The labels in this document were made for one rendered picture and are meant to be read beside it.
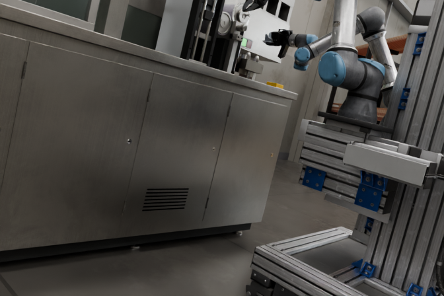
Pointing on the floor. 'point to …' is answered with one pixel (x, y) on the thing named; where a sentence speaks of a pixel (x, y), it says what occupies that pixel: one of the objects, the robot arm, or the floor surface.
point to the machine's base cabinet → (124, 148)
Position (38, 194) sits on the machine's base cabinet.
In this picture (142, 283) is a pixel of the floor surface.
